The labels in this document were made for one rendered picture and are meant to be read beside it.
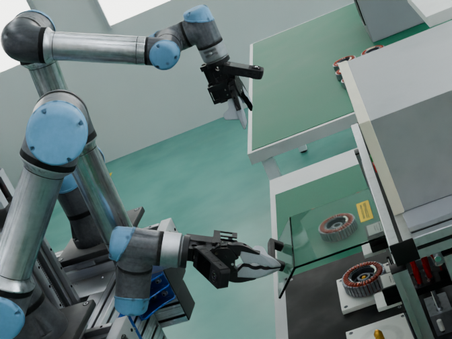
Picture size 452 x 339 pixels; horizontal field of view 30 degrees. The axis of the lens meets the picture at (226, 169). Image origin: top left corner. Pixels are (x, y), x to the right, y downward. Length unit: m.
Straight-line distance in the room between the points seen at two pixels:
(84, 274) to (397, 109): 1.19
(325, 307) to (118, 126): 4.80
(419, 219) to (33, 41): 1.14
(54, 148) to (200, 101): 5.00
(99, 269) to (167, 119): 4.34
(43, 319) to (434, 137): 0.97
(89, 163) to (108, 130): 4.96
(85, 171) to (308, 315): 0.68
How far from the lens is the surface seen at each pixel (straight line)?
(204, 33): 2.34
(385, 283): 1.86
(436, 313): 1.89
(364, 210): 1.85
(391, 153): 1.63
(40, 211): 1.76
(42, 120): 1.67
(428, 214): 1.64
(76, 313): 2.08
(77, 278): 2.49
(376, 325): 1.99
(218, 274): 1.72
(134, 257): 1.80
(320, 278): 2.28
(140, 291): 1.83
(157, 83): 6.64
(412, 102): 1.61
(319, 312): 2.15
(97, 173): 1.87
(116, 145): 6.85
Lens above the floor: 1.87
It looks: 20 degrees down
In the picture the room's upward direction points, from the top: 24 degrees counter-clockwise
